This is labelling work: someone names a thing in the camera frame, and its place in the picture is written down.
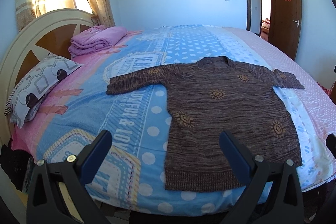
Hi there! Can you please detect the brown wooden door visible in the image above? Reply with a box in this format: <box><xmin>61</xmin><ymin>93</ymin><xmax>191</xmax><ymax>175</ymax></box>
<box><xmin>268</xmin><ymin>0</ymin><xmax>302</xmax><ymax>60</ymax></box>

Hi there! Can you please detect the brown knitted sweater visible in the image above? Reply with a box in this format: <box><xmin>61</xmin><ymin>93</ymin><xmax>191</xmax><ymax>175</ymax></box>
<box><xmin>106</xmin><ymin>56</ymin><xmax>302</xmax><ymax>192</ymax></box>

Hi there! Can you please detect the folded purple quilt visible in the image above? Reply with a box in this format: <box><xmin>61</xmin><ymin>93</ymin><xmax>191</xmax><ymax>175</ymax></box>
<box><xmin>68</xmin><ymin>25</ymin><xmax>127</xmax><ymax>58</ymax></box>

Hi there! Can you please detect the patterned white grey pillow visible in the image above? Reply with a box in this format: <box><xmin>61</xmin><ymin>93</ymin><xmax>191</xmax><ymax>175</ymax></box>
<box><xmin>4</xmin><ymin>53</ymin><xmax>81</xmax><ymax>128</ymax></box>

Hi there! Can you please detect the cream and wood headboard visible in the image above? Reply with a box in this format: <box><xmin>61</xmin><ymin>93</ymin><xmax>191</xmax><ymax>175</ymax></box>
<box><xmin>0</xmin><ymin>9</ymin><xmax>93</xmax><ymax>145</ymax></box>

